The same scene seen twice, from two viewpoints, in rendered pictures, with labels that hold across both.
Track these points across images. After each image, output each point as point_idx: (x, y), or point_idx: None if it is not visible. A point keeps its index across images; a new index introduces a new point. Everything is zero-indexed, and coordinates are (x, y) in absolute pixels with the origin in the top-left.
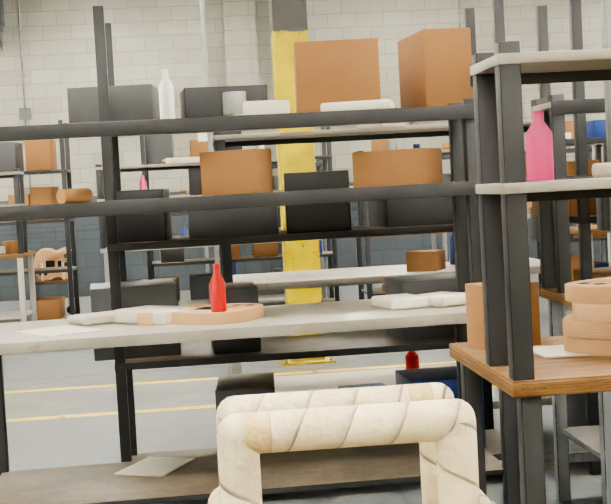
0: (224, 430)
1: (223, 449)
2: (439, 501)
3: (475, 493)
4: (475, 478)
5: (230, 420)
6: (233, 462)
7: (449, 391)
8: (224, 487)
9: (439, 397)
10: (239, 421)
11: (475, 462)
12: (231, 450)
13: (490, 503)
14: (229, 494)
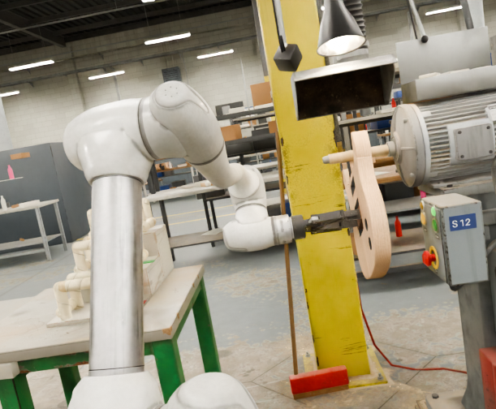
0: (87, 213)
1: (88, 217)
2: None
3: (143, 221)
4: (143, 218)
5: (88, 210)
6: (89, 219)
7: (146, 200)
8: (89, 225)
9: (143, 201)
10: (90, 210)
11: (142, 214)
12: (88, 217)
13: (148, 223)
14: (90, 226)
